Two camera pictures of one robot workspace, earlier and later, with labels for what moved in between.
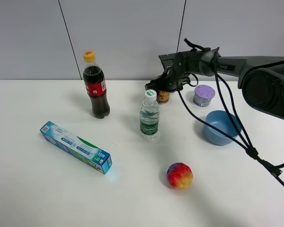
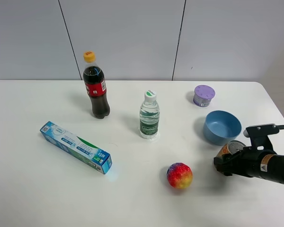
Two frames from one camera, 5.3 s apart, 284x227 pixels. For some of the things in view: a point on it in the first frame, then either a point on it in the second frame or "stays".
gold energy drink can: [162, 96] → [230, 148]
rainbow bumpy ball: [179, 175] stays
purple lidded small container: [203, 95] stays
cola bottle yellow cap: [95, 83] stays
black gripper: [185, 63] → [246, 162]
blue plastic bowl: [221, 118] stays
